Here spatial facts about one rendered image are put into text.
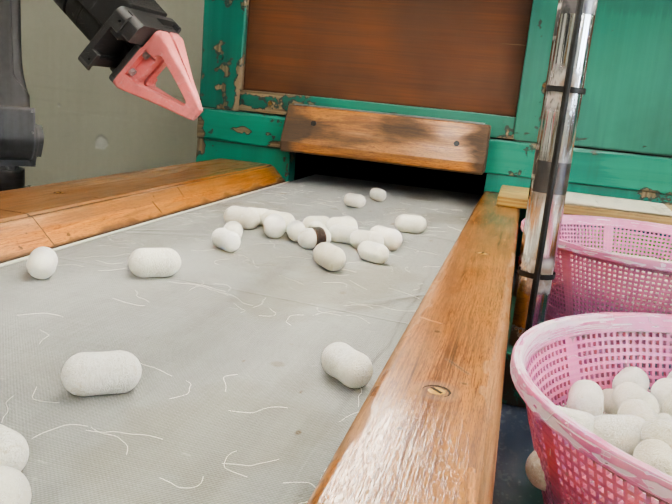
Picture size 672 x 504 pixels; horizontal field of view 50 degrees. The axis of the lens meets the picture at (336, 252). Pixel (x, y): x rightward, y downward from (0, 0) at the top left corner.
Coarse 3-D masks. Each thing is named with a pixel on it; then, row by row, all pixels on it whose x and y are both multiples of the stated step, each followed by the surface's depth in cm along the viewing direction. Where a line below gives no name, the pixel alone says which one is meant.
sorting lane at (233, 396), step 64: (256, 192) 100; (320, 192) 106; (64, 256) 56; (128, 256) 58; (192, 256) 60; (256, 256) 62; (0, 320) 41; (64, 320) 42; (128, 320) 43; (192, 320) 44; (256, 320) 45; (320, 320) 47; (384, 320) 48; (0, 384) 33; (192, 384) 35; (256, 384) 36; (320, 384) 37; (64, 448) 28; (128, 448) 28; (192, 448) 29; (256, 448) 29; (320, 448) 30
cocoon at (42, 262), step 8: (40, 248) 50; (48, 248) 51; (32, 256) 49; (40, 256) 49; (48, 256) 49; (56, 256) 51; (32, 264) 49; (40, 264) 49; (48, 264) 49; (56, 264) 50; (32, 272) 49; (40, 272) 49; (48, 272) 49
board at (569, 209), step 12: (504, 192) 96; (516, 192) 97; (528, 192) 98; (504, 204) 91; (516, 204) 91; (600, 216) 88; (612, 216) 88; (624, 216) 88; (636, 216) 87; (648, 216) 87; (660, 216) 87
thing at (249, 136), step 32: (224, 128) 115; (256, 128) 114; (256, 160) 115; (288, 160) 114; (320, 160) 128; (352, 160) 127; (512, 160) 105; (576, 160) 103; (608, 160) 102; (640, 160) 101; (416, 192) 117; (448, 192) 121; (480, 192) 122; (576, 192) 104; (608, 192) 103; (640, 192) 102
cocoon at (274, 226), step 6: (270, 216) 71; (276, 216) 70; (264, 222) 70; (270, 222) 70; (276, 222) 69; (282, 222) 70; (264, 228) 70; (270, 228) 69; (276, 228) 69; (282, 228) 70; (270, 234) 70; (276, 234) 70; (282, 234) 70
